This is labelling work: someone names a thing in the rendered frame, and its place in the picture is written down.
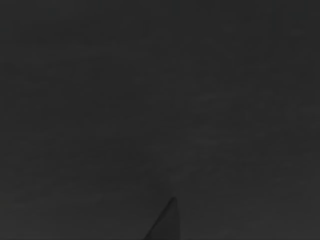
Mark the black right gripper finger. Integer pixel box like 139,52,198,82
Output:
143,196,181,240

